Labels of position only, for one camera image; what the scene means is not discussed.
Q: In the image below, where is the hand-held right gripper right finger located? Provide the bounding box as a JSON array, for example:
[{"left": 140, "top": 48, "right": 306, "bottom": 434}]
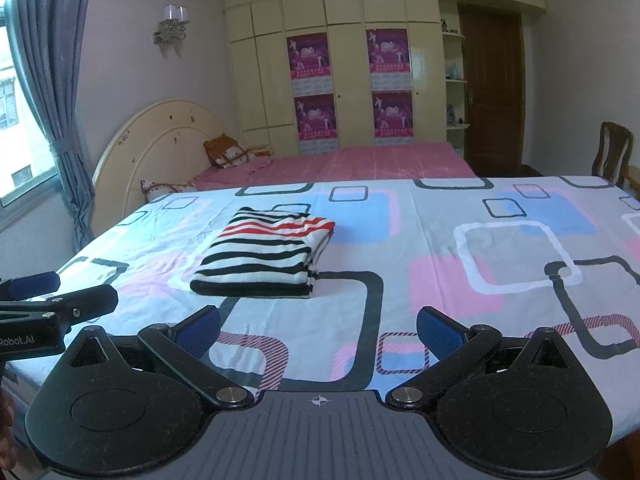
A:
[{"left": 385, "top": 305, "right": 586, "bottom": 411}]

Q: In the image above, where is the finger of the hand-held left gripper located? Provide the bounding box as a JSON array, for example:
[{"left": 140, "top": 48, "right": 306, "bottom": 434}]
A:
[
  {"left": 0, "top": 271, "right": 62, "bottom": 302},
  {"left": 27, "top": 284, "right": 120, "bottom": 336}
]

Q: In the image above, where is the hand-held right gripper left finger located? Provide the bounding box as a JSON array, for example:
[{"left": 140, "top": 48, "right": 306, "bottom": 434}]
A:
[{"left": 55, "top": 305, "right": 256, "bottom": 411}]

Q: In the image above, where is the striped knit sweater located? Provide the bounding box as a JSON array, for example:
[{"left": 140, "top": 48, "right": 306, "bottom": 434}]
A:
[{"left": 189, "top": 206, "right": 337, "bottom": 300}]

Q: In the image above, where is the square-patterned bed sheet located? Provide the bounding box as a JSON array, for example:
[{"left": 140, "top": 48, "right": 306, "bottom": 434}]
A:
[{"left": 0, "top": 175, "right": 640, "bottom": 451}]

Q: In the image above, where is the small patterned pillow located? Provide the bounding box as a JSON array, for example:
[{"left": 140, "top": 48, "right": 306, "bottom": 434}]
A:
[{"left": 140, "top": 179, "right": 198, "bottom": 203}]

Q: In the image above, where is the window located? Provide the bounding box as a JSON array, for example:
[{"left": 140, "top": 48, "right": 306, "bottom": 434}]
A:
[{"left": 0, "top": 5, "right": 61, "bottom": 208}]

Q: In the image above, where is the cream round headboard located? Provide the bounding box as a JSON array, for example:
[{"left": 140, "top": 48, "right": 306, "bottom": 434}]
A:
[{"left": 91, "top": 99, "right": 236, "bottom": 233}]

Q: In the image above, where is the orange cushion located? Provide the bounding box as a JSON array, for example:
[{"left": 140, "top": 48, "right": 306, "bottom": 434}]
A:
[{"left": 203, "top": 132, "right": 258, "bottom": 170}]

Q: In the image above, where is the pink bed cover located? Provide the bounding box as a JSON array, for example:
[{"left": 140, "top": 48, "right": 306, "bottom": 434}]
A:
[{"left": 187, "top": 141, "right": 478, "bottom": 192}]

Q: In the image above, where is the blue-grey curtain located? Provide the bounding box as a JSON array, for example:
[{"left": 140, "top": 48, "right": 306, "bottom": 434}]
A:
[{"left": 5, "top": 0, "right": 98, "bottom": 253}]

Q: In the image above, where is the cream corner shelf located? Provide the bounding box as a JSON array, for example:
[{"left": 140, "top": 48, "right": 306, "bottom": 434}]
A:
[{"left": 440, "top": 15, "right": 471, "bottom": 148}]

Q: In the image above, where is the dark wooden door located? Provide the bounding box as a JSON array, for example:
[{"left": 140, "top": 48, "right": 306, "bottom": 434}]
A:
[{"left": 457, "top": 2, "right": 526, "bottom": 177}]

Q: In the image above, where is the wooden chair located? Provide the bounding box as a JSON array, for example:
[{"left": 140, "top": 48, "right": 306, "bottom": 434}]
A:
[{"left": 591, "top": 121, "right": 635, "bottom": 186}]

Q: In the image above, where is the cream wardrobe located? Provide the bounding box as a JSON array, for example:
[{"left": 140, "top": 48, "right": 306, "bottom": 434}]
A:
[{"left": 220, "top": 0, "right": 548, "bottom": 158}]

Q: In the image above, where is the purple wall poster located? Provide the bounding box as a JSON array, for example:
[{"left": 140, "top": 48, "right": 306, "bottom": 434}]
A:
[
  {"left": 371, "top": 90, "right": 415, "bottom": 146},
  {"left": 286, "top": 32, "right": 332, "bottom": 97},
  {"left": 293, "top": 92, "right": 338, "bottom": 156},
  {"left": 366, "top": 27, "right": 412, "bottom": 92}
]

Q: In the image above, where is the wall lamp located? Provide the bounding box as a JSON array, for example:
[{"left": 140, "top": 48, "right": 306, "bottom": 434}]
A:
[{"left": 152, "top": 4, "right": 192, "bottom": 45}]

